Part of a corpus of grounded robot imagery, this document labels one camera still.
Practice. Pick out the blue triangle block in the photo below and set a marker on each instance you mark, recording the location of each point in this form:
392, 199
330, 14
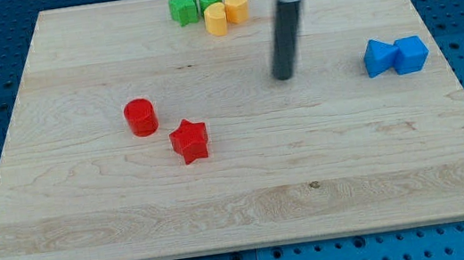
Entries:
379, 57

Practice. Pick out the red star block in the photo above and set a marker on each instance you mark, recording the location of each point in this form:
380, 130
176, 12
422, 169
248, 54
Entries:
190, 140

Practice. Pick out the red cylinder block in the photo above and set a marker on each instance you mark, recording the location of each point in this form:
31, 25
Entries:
140, 116

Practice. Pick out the wooden board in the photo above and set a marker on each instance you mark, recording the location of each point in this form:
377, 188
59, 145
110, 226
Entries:
329, 153

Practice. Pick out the yellow heart block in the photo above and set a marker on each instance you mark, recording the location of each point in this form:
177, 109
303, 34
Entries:
216, 20

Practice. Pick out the yellow hexagon block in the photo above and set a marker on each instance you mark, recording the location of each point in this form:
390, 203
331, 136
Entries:
236, 11

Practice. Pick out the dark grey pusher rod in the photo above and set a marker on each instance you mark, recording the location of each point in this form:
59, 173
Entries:
285, 38

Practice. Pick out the green star block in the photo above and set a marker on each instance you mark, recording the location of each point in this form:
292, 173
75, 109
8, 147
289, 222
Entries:
184, 12

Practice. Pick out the blue cube block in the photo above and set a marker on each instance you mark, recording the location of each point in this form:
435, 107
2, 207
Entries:
411, 56

